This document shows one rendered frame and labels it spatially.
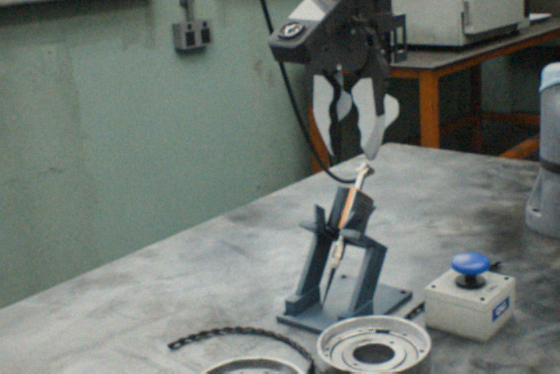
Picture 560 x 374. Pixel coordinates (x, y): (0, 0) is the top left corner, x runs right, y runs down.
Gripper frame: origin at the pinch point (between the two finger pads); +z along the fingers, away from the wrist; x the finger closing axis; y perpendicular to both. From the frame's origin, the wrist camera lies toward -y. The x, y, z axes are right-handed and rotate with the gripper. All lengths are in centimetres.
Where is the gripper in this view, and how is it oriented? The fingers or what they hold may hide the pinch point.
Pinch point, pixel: (348, 148)
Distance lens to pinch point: 80.6
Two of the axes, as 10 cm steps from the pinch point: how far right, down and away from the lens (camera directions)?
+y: 6.3, -2.6, 7.3
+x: -7.7, -1.2, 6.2
